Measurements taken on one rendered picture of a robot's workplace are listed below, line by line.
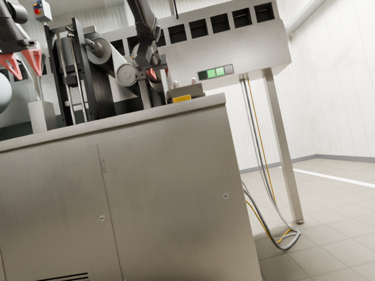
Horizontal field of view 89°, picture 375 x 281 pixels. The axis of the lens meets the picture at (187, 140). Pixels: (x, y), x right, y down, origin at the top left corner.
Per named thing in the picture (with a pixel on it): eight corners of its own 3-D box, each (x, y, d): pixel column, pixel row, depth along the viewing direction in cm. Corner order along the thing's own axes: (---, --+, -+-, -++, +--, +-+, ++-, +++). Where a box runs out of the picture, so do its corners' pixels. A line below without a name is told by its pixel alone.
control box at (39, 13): (31, 17, 106) (28, 0, 107) (42, 24, 113) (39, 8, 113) (42, 13, 105) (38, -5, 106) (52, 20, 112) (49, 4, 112)
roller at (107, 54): (89, 66, 105) (84, 42, 105) (110, 81, 129) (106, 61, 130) (113, 61, 104) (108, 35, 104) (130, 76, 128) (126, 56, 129)
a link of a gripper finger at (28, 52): (30, 77, 62) (13, 45, 58) (52, 73, 63) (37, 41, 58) (17, 81, 56) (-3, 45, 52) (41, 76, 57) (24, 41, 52)
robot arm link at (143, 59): (160, 23, 71) (138, 18, 71) (152, 44, 66) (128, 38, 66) (160, 50, 82) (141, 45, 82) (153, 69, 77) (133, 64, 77)
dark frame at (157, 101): (143, 122, 101) (136, 85, 101) (157, 127, 134) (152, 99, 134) (157, 119, 101) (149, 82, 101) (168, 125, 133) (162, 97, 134)
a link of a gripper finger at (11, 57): (20, 78, 62) (3, 47, 58) (42, 74, 62) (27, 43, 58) (5, 82, 56) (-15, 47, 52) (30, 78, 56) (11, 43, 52)
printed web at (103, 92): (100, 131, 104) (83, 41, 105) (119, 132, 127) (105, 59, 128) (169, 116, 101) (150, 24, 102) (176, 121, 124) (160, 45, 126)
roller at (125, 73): (118, 87, 102) (113, 65, 102) (134, 97, 128) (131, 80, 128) (139, 82, 101) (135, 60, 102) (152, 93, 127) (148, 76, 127)
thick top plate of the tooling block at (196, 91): (172, 101, 96) (170, 89, 97) (181, 112, 136) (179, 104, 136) (203, 93, 95) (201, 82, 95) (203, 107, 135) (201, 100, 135)
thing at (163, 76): (164, 95, 101) (157, 61, 101) (171, 103, 124) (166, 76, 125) (165, 95, 101) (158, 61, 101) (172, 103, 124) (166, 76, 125)
